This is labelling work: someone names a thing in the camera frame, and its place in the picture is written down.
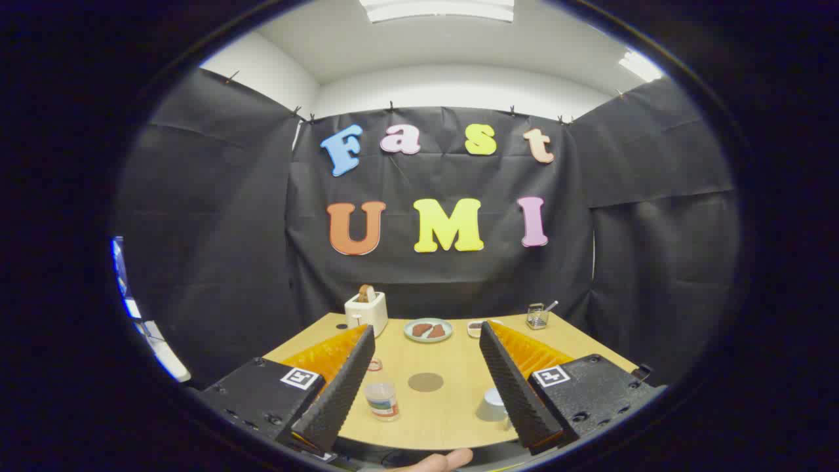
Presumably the pale grey cup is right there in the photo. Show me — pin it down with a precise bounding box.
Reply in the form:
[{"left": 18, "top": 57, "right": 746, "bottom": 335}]
[{"left": 475, "top": 387, "right": 515, "bottom": 430}]

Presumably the clear juice bottle red ring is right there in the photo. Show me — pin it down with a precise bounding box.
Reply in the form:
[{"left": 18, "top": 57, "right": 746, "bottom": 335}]
[{"left": 364, "top": 357, "right": 400, "bottom": 422}]

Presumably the pale green plate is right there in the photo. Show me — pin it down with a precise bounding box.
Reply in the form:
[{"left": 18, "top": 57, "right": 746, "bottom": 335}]
[{"left": 403, "top": 317, "right": 454, "bottom": 344}]

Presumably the small ceiling light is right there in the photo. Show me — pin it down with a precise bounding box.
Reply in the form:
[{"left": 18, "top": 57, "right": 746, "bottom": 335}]
[{"left": 618, "top": 50, "right": 664, "bottom": 83}]

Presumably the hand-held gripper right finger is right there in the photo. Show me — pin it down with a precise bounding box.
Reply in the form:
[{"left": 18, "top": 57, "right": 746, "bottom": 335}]
[{"left": 478, "top": 320, "right": 668, "bottom": 456}]

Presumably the white toaster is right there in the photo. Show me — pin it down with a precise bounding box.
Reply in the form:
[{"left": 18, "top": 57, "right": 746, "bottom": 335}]
[{"left": 344, "top": 292, "right": 389, "bottom": 338}]

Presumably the wooden table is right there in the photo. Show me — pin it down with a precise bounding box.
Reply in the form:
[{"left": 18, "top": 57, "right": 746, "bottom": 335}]
[{"left": 262, "top": 311, "right": 640, "bottom": 453}]

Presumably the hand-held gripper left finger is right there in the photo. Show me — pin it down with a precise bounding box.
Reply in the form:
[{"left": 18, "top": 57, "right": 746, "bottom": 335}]
[{"left": 195, "top": 324, "right": 376, "bottom": 463}]

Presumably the black backdrop cloth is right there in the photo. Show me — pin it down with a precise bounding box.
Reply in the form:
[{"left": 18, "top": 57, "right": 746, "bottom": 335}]
[{"left": 115, "top": 66, "right": 741, "bottom": 387}]

